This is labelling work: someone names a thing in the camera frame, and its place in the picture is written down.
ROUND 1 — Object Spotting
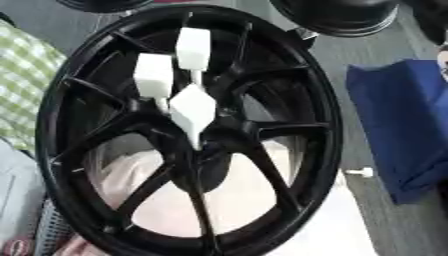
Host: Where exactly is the black spoked wheel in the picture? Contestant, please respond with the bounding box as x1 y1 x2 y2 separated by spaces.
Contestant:
33 3 347 256

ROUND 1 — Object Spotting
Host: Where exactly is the black round wheel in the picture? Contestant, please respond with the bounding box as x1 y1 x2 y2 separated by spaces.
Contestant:
54 0 154 14
267 0 405 38

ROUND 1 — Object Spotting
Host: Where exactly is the blue cloth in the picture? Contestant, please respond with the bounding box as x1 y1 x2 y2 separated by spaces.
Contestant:
344 58 448 205

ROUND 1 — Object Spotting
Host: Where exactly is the green white checked cloth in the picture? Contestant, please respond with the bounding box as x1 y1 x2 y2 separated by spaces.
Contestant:
0 19 69 152

